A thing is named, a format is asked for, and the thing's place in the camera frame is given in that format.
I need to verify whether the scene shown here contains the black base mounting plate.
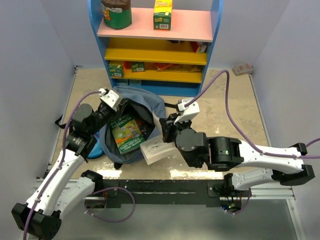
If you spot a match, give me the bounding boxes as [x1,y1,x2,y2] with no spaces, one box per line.
[73,178,253,210]

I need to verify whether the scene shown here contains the purple cable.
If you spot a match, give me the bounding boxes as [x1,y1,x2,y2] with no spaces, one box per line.
[182,69,320,216]
[22,90,136,240]

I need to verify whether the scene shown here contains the orange snack packets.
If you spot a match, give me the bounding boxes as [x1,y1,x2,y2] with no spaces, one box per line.
[153,62,202,73]

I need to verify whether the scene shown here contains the green box left shelf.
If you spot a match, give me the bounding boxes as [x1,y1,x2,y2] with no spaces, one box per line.
[108,64,125,78]

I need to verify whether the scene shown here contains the green treehouse book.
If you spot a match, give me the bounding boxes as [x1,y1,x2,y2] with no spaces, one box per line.
[109,113,145,155]

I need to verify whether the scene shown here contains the blue pink yellow shelf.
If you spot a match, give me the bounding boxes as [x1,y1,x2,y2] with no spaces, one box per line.
[87,0,224,97]

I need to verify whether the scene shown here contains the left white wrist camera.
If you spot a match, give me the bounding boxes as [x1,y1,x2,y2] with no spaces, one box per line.
[98,88,123,112]

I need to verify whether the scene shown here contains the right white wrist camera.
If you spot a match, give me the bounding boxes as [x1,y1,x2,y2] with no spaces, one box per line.
[174,97,200,124]

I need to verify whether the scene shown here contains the green brown canister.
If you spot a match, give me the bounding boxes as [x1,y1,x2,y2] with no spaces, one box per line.
[101,0,132,30]

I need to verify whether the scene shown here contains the small red white box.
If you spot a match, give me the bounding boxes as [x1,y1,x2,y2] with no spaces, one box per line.
[231,63,253,76]

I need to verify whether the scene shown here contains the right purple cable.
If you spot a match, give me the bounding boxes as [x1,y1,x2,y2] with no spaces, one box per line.
[182,69,320,216]

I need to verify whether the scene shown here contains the green box shelf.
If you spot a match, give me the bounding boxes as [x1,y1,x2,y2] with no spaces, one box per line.
[108,64,125,78]
[131,61,146,73]

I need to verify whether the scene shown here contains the blue student backpack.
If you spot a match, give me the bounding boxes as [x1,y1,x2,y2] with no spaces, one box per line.
[54,86,181,170]

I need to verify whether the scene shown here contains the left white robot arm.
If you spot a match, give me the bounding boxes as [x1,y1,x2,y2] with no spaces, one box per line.
[11,102,119,240]

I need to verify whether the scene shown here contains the yellow green carton top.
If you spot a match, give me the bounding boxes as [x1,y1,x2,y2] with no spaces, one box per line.
[153,0,173,31]

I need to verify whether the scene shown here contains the purple treehouse book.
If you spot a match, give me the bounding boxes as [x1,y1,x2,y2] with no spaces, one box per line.
[140,135,178,165]

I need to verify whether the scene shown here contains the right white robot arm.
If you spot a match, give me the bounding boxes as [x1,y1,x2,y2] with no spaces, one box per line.
[159,113,315,197]

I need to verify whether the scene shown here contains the green box middle shelf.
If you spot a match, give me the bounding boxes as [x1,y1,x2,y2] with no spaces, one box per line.
[131,61,146,73]

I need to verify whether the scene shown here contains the red packet middle shelf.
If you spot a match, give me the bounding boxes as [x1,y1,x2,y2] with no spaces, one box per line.
[190,41,208,54]

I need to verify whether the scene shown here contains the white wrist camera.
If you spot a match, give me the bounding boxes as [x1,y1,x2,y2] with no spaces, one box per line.
[98,88,123,112]
[174,97,200,124]

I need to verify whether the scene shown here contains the teal boxes bottom shelf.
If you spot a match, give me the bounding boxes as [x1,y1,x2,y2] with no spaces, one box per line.
[115,79,142,87]

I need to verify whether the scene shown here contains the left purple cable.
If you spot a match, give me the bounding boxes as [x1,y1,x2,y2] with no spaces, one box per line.
[22,90,136,240]

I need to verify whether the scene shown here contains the aluminium frame rail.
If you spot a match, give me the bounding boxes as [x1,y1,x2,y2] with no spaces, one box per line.
[18,178,306,240]

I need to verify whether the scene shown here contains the dark two cities book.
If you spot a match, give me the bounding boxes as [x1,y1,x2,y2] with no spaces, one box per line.
[135,117,155,141]

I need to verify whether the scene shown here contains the blue dinosaur pencil case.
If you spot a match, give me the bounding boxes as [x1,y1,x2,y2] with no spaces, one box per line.
[87,132,104,159]

